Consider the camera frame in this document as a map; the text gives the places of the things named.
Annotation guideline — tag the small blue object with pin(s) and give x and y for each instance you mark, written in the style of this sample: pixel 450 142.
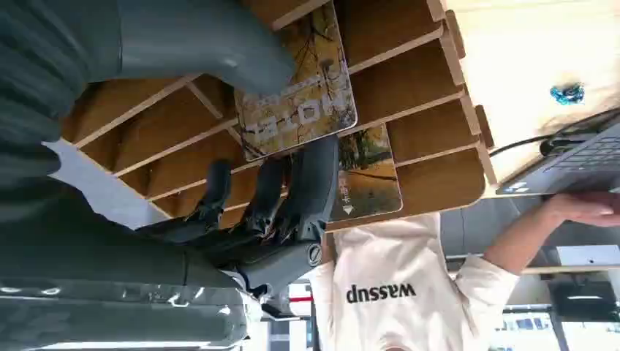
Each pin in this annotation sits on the small blue object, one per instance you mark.
pixel 566 94

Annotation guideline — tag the background desk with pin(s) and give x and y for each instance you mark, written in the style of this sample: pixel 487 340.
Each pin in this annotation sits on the background desk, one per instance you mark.
pixel 571 269

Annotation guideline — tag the person's hand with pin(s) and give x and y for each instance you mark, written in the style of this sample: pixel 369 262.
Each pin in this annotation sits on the person's hand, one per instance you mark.
pixel 586 208

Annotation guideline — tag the wooden slotted card box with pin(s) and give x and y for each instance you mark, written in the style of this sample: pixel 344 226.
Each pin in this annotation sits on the wooden slotted card box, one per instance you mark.
pixel 426 121

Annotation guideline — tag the autumn tree print card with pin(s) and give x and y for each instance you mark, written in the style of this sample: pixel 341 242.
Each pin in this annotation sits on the autumn tree print card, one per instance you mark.
pixel 369 186

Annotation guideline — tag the person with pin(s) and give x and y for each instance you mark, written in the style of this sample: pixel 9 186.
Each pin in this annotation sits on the person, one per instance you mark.
pixel 387 261

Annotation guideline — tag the black background monitor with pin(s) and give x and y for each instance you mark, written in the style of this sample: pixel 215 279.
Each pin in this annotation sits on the black background monitor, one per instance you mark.
pixel 583 298

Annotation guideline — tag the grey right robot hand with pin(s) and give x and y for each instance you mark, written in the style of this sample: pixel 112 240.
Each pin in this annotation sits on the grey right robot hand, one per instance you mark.
pixel 145 300

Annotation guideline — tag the grey laptop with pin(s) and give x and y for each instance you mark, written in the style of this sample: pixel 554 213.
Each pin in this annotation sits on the grey laptop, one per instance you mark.
pixel 576 164

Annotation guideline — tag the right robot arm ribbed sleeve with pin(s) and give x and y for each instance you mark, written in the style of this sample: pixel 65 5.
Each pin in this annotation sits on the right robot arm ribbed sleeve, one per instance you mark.
pixel 38 72

